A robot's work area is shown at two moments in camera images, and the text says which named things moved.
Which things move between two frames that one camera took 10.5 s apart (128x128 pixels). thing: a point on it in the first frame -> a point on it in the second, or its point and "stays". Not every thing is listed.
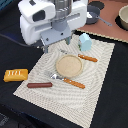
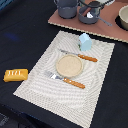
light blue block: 85,42 stays
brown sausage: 39,85 -> 94,4
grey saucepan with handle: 93,13 stays
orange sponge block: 16,75 stays
